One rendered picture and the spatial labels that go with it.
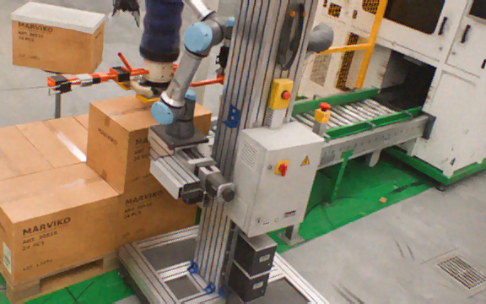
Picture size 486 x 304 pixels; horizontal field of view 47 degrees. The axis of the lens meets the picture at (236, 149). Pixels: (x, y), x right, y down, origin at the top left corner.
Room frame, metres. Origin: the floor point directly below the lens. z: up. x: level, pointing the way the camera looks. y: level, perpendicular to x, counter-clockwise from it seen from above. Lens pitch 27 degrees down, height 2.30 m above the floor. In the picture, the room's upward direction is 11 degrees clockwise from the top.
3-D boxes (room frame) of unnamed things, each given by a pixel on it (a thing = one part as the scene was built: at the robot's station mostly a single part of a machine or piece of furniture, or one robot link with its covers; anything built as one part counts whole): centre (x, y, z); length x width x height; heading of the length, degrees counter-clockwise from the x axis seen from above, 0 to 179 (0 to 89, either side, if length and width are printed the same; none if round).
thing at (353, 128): (4.14, -1.00, 0.60); 1.60 x 0.10 x 0.09; 136
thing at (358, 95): (4.52, -0.62, 0.60); 1.60 x 0.10 x 0.09; 136
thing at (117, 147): (2.98, 0.53, 0.74); 0.60 x 0.40 x 0.40; 139
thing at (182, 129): (2.54, 0.30, 1.09); 0.15 x 0.15 x 0.10
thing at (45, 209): (2.97, 0.95, 0.34); 1.20 x 1.00 x 0.40; 136
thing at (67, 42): (4.20, 1.53, 0.82); 0.60 x 0.40 x 0.40; 94
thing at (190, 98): (2.53, 0.30, 1.20); 0.13 x 0.12 x 0.14; 156
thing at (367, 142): (3.85, -0.79, 0.50); 2.31 x 0.05 x 0.19; 136
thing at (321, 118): (3.30, -0.50, 0.50); 0.07 x 0.07 x 1.00; 46
